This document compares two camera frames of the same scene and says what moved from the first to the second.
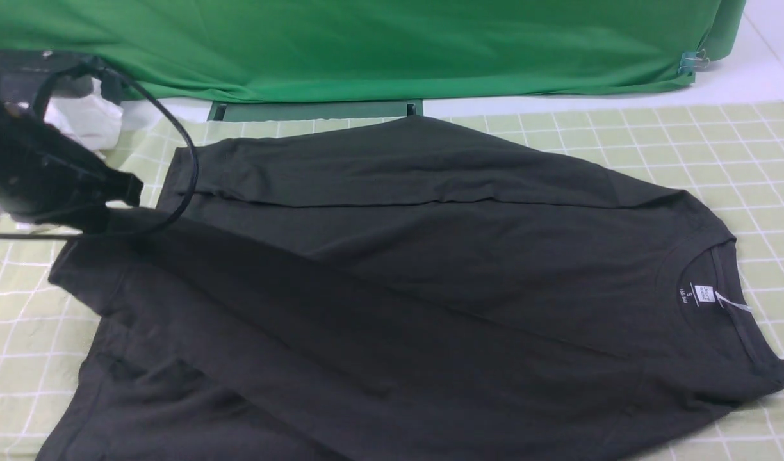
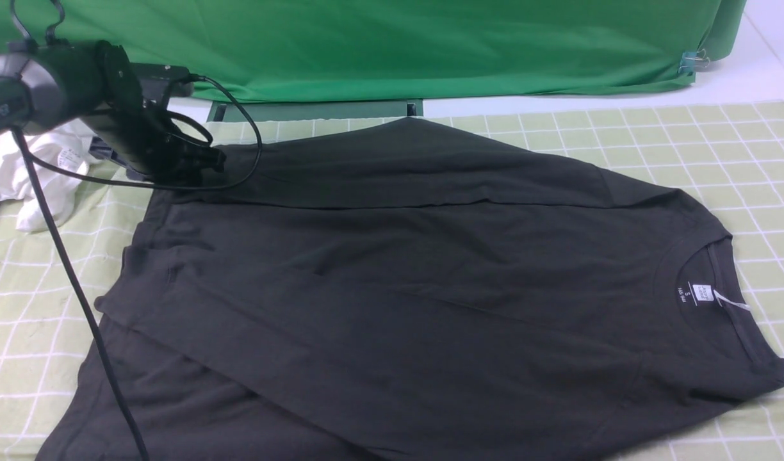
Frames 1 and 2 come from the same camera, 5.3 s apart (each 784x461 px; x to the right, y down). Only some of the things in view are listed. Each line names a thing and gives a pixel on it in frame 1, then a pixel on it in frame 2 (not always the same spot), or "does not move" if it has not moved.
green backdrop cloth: (253, 50) does not move
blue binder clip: (690, 60) does not move
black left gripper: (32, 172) → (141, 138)
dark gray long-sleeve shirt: (393, 289) does not move
